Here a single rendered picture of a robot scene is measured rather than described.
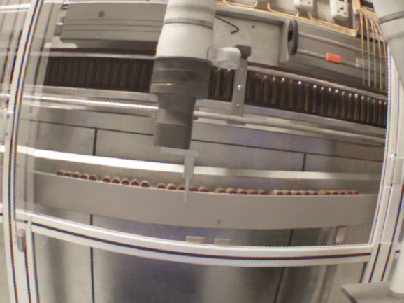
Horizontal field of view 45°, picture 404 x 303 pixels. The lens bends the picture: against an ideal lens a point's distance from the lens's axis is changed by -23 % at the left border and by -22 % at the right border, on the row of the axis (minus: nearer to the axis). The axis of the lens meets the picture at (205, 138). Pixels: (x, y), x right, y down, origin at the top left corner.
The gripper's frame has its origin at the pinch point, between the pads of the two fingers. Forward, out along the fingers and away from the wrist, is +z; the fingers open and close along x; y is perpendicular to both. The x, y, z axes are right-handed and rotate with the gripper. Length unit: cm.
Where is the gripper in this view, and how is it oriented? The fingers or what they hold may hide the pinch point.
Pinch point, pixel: (185, 198)
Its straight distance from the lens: 81.4
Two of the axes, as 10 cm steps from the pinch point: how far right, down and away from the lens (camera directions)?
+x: 0.1, 0.0, -10.0
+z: -1.2, 9.9, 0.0
